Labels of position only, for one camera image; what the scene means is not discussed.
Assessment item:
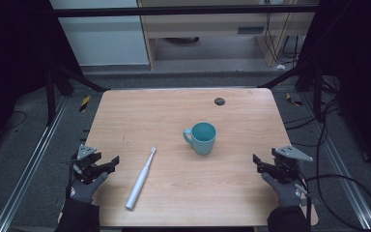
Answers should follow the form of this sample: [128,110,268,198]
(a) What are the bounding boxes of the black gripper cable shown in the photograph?
[298,173,371,232]

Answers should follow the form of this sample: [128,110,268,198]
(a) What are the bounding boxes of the black curtain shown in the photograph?
[0,0,85,159]
[298,0,371,180]

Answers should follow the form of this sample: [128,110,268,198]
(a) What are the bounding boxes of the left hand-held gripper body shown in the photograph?
[71,143,103,186]

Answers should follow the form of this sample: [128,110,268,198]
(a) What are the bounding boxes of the hanging black cables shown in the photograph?
[264,13,301,66]

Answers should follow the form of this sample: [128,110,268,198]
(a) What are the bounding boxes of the person's left hand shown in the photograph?
[65,171,109,205]

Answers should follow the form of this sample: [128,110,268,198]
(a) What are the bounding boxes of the yellow black floor tape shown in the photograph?
[78,95,92,113]
[285,92,303,108]

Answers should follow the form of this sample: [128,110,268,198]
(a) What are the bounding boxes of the white cabinet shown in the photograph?
[48,0,151,68]

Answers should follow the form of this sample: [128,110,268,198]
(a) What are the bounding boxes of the teal cup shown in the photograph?
[182,121,217,157]

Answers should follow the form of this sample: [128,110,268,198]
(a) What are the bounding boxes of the white electric toothbrush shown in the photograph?
[124,146,157,212]

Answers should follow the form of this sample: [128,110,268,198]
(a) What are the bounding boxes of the black horizontal frame bar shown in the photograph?
[51,5,319,18]

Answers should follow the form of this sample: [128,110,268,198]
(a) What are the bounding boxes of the light wooden desk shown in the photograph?
[137,0,318,70]

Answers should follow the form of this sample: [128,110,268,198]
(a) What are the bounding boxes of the black diagonal frame strut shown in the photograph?
[55,65,111,94]
[258,60,318,90]

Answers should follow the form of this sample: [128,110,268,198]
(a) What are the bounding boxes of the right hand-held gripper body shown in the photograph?
[262,145,314,185]

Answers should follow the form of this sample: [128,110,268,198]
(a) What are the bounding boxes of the thin black floor cable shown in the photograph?
[0,110,28,132]

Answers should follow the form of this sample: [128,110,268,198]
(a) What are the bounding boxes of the person's right hand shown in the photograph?
[260,171,304,208]

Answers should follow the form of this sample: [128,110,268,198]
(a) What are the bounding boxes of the aluminium floor rail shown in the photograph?
[0,96,70,232]
[298,92,371,232]

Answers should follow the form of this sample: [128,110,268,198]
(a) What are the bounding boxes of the black floor cables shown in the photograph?
[283,76,346,149]

